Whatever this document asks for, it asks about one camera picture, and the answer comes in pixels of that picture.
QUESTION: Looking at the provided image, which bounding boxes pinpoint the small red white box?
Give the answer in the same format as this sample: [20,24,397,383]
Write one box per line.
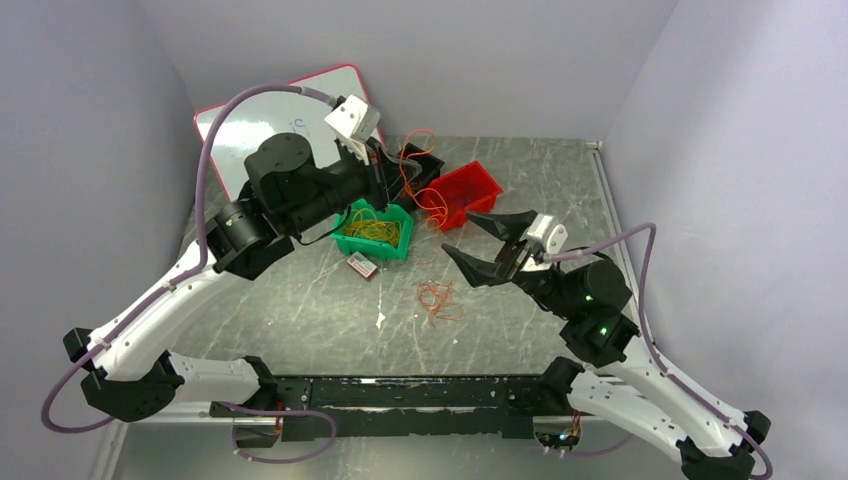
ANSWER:
[346,252,379,280]

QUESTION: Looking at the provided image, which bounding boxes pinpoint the red plastic bin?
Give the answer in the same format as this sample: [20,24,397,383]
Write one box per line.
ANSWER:
[417,161,503,232]

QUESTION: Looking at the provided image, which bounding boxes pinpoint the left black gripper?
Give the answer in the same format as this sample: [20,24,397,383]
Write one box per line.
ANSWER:
[287,136,425,236]

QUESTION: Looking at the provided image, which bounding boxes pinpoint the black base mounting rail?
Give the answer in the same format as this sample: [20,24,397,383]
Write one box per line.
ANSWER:
[251,375,573,441]

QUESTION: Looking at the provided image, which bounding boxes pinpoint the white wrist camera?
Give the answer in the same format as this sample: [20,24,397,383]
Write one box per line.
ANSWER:
[324,95,381,163]
[524,214,569,263]

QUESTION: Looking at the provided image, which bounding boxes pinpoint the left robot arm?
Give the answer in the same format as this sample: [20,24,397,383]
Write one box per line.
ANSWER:
[64,133,416,422]

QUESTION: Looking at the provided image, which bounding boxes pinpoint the black plastic bin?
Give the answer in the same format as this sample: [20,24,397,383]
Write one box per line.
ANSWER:
[394,144,445,213]

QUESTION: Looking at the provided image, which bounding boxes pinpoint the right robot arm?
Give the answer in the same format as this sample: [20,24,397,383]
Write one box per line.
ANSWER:
[444,210,774,479]

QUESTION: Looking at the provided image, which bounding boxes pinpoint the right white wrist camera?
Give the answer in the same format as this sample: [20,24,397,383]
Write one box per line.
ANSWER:
[524,214,569,263]

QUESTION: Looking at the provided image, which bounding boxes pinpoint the aluminium frame rail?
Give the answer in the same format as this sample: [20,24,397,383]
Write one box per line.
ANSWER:
[83,369,682,440]

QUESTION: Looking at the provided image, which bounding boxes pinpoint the green plastic bin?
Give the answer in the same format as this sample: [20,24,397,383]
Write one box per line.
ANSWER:
[330,200,414,261]

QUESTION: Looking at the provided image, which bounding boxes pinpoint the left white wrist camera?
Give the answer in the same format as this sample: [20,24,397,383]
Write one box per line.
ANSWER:
[324,95,381,163]

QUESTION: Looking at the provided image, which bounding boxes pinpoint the pink framed whiteboard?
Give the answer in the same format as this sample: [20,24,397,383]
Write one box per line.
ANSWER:
[194,64,372,201]

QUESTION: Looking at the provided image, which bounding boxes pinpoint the yellow wire coil in bin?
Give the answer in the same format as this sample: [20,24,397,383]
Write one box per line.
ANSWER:
[343,208,403,248]

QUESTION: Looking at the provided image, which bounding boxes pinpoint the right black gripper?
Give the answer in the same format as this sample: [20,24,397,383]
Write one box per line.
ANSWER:
[440,210,577,319]

